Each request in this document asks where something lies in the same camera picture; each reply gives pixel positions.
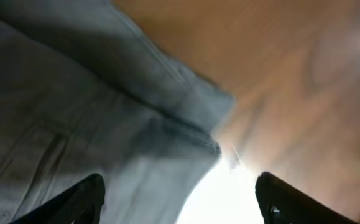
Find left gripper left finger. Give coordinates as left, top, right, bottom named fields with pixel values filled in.
left=11, top=174, right=106, bottom=224

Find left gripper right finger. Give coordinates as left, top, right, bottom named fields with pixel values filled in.
left=255, top=172, right=356, bottom=224

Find grey shorts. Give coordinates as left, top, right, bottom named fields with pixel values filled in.
left=0, top=0, right=234, bottom=223

